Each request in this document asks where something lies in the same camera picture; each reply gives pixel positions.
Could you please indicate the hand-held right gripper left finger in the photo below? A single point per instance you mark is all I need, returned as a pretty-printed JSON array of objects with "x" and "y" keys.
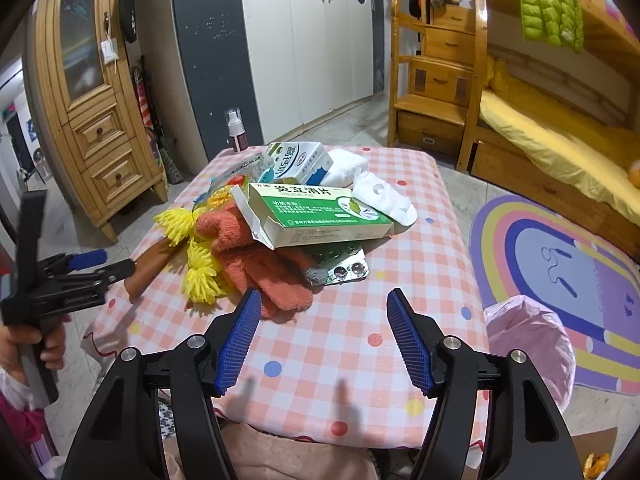
[{"x": 240, "y": 345}]

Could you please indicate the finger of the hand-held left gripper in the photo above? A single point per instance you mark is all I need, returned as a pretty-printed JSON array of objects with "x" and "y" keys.
[
  {"x": 115, "y": 269},
  {"x": 87, "y": 259}
]

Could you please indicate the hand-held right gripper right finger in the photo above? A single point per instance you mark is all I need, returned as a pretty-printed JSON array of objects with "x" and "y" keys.
[{"x": 410, "y": 345}]

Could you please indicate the orange knit glove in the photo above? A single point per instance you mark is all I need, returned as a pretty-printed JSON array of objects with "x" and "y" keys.
[{"x": 240, "y": 250}]

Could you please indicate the silver blister pack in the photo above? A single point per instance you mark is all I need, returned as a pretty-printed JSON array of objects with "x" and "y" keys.
[{"x": 350, "y": 270}]

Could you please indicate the clear bag with yellow contents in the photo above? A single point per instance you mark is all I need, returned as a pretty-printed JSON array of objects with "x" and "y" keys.
[{"x": 530, "y": 340}]

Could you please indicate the white face mask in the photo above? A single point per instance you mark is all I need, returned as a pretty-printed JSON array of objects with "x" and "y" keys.
[{"x": 390, "y": 200}]

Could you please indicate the green white medicine box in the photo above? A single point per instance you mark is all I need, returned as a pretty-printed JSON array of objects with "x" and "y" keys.
[{"x": 320, "y": 220}]

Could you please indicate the clear plastic wrapper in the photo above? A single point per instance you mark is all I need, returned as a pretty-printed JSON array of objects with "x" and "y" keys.
[{"x": 245, "y": 170}]

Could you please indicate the person's left forearm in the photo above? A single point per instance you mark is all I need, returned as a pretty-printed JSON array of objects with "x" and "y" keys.
[{"x": 17, "y": 410}]

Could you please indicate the person's left hand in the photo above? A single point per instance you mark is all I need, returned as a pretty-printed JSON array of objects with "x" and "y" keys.
[{"x": 54, "y": 352}]

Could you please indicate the pink checkered tablecloth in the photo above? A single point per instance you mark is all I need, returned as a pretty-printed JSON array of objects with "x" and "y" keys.
[{"x": 350, "y": 320}]

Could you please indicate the person's pink garment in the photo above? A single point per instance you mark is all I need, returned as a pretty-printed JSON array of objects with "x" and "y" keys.
[{"x": 280, "y": 455}]

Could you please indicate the wooden glass-door cabinet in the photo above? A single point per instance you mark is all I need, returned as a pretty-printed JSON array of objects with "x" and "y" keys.
[{"x": 100, "y": 130}]

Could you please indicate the badminton racket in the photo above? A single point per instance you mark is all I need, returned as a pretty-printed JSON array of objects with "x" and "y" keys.
[{"x": 150, "y": 110}]

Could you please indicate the rainbow floor rug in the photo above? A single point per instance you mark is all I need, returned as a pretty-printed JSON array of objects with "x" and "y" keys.
[{"x": 560, "y": 270}]

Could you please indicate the small spray bottle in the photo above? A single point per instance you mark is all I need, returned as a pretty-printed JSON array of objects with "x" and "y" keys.
[{"x": 237, "y": 135}]

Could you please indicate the white soft tissue pack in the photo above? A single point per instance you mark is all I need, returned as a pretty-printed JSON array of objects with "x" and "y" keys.
[{"x": 345, "y": 162}]

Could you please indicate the white wet wipes pack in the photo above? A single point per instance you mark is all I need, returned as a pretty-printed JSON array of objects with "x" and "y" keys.
[{"x": 300, "y": 160}]

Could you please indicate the cardboard box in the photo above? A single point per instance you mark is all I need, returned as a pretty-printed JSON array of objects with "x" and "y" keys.
[{"x": 590, "y": 440}]

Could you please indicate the white hanging tag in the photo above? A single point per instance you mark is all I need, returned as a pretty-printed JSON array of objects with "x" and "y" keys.
[{"x": 108, "y": 52}]

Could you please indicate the wooden bunk bed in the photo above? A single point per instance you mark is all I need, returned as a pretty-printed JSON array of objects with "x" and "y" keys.
[{"x": 550, "y": 185}]

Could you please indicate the orange snack packet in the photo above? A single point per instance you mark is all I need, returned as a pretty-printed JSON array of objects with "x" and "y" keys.
[{"x": 597, "y": 465}]

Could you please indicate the black hanging bag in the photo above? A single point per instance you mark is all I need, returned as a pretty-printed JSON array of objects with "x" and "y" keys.
[{"x": 129, "y": 15}]

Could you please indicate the yellow bed sheet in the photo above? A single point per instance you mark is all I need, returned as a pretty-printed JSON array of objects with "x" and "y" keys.
[{"x": 540, "y": 125}]

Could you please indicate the wooden staircase with drawers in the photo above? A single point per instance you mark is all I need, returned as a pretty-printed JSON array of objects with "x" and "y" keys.
[{"x": 440, "y": 80}]

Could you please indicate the white grey wardrobe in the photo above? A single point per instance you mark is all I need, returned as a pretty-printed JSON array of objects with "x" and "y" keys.
[{"x": 310, "y": 50}]

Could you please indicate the green hanging blanket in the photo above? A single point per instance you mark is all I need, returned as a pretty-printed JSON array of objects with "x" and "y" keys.
[{"x": 550, "y": 10}]

